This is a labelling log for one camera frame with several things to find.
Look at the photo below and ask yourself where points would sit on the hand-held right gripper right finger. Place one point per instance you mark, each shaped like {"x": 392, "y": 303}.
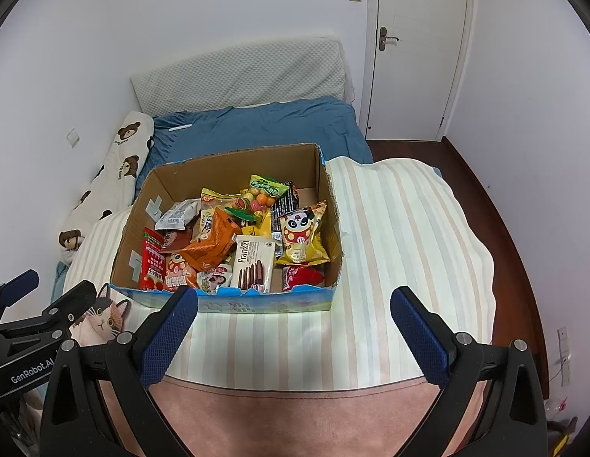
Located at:
{"x": 421, "y": 338}

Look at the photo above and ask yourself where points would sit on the small red snack packet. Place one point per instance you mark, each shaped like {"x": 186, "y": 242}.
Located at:
{"x": 302, "y": 277}

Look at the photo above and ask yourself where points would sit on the large yellow black snack packet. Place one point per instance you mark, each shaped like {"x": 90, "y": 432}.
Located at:
{"x": 284, "y": 204}

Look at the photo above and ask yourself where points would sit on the white chocolate biscuit packet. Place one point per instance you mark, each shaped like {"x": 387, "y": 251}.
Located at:
{"x": 249, "y": 262}

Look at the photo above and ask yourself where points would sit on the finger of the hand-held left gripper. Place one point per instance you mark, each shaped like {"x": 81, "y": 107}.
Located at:
{"x": 21, "y": 283}
{"x": 73, "y": 300}

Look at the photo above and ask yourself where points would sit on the orange snack packet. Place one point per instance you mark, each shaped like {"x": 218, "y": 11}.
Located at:
{"x": 214, "y": 243}

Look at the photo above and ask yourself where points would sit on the yellow round biscuit packet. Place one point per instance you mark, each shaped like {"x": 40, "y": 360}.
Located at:
{"x": 209, "y": 214}

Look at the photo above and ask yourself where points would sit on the yellow and white floor clutter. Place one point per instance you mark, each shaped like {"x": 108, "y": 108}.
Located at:
{"x": 556, "y": 407}

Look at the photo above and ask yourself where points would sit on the yellow panda snack packet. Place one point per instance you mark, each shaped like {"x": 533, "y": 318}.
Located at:
{"x": 299, "y": 233}

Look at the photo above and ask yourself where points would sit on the grey quilted pillow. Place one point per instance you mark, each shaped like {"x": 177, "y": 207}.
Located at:
{"x": 247, "y": 71}

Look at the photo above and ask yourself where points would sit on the striped pink blanket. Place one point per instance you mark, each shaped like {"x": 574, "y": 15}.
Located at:
{"x": 395, "y": 228}

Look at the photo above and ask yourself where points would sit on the printed cardboard box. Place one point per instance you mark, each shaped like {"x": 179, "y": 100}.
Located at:
{"x": 275, "y": 302}

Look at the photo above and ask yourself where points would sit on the red and white snack packet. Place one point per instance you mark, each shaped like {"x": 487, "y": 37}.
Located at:
{"x": 152, "y": 262}

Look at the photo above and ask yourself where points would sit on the blue bed sheet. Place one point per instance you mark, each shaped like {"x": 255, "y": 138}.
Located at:
{"x": 275, "y": 123}

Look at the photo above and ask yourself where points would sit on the white wall outlet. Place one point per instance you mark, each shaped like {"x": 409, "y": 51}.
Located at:
{"x": 73, "y": 137}

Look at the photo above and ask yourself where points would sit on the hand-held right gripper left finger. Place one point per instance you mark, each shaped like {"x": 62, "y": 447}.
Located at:
{"x": 168, "y": 338}

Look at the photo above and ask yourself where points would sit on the white door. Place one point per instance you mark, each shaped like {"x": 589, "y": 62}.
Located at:
{"x": 418, "y": 81}

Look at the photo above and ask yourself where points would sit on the small white snack packet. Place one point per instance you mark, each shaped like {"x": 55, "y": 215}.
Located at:
{"x": 176, "y": 214}

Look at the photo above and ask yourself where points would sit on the red panda snack packet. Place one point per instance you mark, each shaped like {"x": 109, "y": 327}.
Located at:
{"x": 178, "y": 271}

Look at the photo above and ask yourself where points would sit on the small white stick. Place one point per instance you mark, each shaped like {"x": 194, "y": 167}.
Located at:
{"x": 179, "y": 127}

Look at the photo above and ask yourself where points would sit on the calico cat plush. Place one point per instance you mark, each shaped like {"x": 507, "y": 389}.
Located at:
{"x": 106, "y": 316}

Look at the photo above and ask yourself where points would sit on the dark red snack packet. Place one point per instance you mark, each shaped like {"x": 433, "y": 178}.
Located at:
{"x": 173, "y": 243}

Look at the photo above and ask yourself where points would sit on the green fruit candy packet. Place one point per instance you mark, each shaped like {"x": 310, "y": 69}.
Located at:
{"x": 261, "y": 195}

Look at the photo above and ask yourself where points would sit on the egg yolk packet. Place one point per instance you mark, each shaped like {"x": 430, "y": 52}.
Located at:
{"x": 214, "y": 281}

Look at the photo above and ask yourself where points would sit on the white power strip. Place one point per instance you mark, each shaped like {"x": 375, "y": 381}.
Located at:
{"x": 564, "y": 357}

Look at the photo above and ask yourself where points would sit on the bear print long pillow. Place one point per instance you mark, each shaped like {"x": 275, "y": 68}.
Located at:
{"x": 118, "y": 162}

